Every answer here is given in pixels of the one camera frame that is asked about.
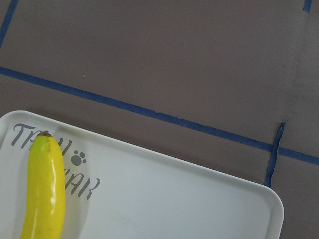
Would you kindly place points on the white bear tray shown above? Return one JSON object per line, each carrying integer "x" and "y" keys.
{"x": 116, "y": 190}

